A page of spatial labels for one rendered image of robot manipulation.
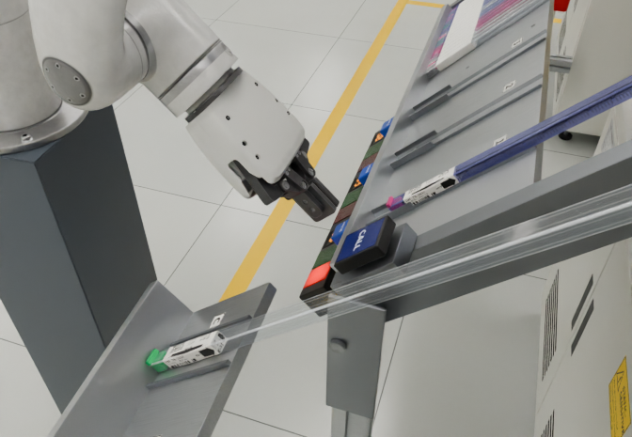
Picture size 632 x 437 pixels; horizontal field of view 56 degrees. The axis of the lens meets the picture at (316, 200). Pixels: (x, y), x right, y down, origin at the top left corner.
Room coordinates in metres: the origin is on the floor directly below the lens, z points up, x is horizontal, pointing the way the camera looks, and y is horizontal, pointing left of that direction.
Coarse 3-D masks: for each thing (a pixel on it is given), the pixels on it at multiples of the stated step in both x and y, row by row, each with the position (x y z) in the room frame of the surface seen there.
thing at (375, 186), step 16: (432, 32) 0.90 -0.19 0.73; (432, 48) 0.84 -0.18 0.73; (416, 80) 0.74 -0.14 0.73; (416, 96) 0.71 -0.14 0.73; (400, 112) 0.65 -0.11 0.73; (400, 128) 0.62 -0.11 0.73; (384, 144) 0.59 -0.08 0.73; (400, 144) 0.60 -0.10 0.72; (384, 160) 0.55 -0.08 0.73; (368, 176) 0.53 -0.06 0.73; (384, 176) 0.53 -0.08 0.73; (368, 192) 0.49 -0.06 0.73; (384, 192) 0.51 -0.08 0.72; (368, 208) 0.47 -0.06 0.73; (352, 224) 0.44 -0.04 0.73; (336, 256) 0.40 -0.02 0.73; (336, 272) 0.39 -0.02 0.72
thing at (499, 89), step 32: (512, 32) 0.71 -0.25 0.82; (544, 32) 0.63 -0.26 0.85; (480, 64) 0.68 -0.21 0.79; (512, 64) 0.61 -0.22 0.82; (544, 64) 0.56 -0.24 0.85; (448, 96) 0.64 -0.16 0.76; (480, 96) 0.59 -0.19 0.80; (512, 96) 0.53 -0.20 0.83; (544, 96) 0.50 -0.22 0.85; (416, 128) 0.62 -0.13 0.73; (448, 128) 0.56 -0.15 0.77; (480, 128) 0.51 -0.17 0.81; (512, 128) 0.47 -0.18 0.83; (416, 160) 0.54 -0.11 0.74; (448, 160) 0.49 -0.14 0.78; (512, 160) 0.41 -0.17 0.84; (448, 192) 0.42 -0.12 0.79; (480, 192) 0.39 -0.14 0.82; (512, 192) 0.36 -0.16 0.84; (416, 224) 0.40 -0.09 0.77
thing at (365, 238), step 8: (376, 224) 0.36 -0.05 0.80; (360, 232) 0.37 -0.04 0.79; (368, 232) 0.36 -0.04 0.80; (376, 232) 0.35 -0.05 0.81; (352, 240) 0.36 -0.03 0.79; (360, 240) 0.35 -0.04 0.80; (368, 240) 0.35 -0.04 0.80; (344, 248) 0.36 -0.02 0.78; (352, 248) 0.35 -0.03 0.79; (360, 248) 0.34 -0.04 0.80; (344, 256) 0.35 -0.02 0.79
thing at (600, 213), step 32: (608, 192) 0.21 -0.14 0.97; (544, 224) 0.21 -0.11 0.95; (576, 224) 0.20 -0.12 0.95; (608, 224) 0.20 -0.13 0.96; (448, 256) 0.22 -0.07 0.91; (480, 256) 0.21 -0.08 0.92; (512, 256) 0.21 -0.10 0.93; (352, 288) 0.24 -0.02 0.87; (384, 288) 0.23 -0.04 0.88; (416, 288) 0.22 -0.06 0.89; (256, 320) 0.26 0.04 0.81; (288, 320) 0.24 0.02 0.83; (320, 320) 0.24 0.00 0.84; (160, 352) 0.29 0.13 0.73
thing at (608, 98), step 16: (624, 80) 0.40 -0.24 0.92; (592, 96) 0.41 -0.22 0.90; (608, 96) 0.40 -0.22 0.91; (624, 96) 0.39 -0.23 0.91; (560, 112) 0.42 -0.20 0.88; (576, 112) 0.40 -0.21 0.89; (592, 112) 0.40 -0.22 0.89; (544, 128) 0.41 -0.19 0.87; (560, 128) 0.40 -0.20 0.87; (512, 144) 0.42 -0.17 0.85; (528, 144) 0.41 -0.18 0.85; (480, 160) 0.42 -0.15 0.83; (496, 160) 0.42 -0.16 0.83; (464, 176) 0.43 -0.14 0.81
